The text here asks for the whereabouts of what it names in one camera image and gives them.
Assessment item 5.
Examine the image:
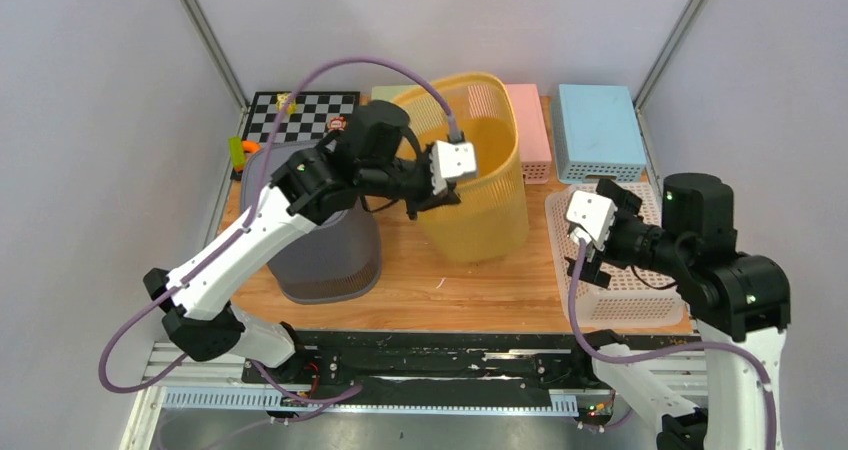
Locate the green orange toy piece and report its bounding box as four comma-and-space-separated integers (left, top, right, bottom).
228, 136, 261, 173

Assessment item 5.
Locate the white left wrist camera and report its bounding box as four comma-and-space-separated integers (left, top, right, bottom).
429, 140, 479, 195

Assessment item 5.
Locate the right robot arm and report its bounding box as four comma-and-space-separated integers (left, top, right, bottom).
565, 173, 791, 449

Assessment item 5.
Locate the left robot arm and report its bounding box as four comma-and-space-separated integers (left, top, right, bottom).
144, 100, 478, 383

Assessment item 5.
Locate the blue perforated tray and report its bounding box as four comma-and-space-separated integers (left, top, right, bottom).
550, 84, 647, 184

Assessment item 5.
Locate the grey mesh basket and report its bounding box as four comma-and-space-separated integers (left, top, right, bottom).
239, 138, 384, 306

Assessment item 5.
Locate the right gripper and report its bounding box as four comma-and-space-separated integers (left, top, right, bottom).
564, 174, 687, 284

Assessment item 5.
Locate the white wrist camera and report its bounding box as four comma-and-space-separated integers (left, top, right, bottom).
429, 140, 479, 195
565, 190, 618, 251

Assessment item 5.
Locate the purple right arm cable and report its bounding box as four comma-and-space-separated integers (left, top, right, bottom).
566, 238, 778, 450

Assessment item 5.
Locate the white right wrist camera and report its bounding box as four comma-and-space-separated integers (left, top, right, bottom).
565, 190, 618, 251

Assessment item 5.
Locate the black white checkerboard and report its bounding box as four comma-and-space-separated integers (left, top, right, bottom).
240, 91, 361, 146

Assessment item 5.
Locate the yellow ribbed bin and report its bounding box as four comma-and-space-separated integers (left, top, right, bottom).
416, 72, 529, 263

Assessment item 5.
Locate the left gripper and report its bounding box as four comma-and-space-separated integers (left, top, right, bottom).
359, 140, 463, 219

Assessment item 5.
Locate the red owl toy block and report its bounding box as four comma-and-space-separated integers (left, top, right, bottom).
327, 116, 348, 132

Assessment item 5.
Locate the yellow owl toy block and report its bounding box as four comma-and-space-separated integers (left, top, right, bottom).
276, 92, 297, 115

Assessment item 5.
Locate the green perforated tray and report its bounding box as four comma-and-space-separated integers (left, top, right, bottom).
370, 84, 419, 101

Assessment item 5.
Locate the large white perforated basket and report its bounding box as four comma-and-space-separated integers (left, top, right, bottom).
545, 184, 688, 330

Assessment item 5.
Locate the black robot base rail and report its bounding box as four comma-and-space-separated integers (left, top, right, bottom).
142, 328, 710, 428

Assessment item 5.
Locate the pink perforated tray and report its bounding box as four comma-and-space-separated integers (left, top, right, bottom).
505, 84, 552, 185

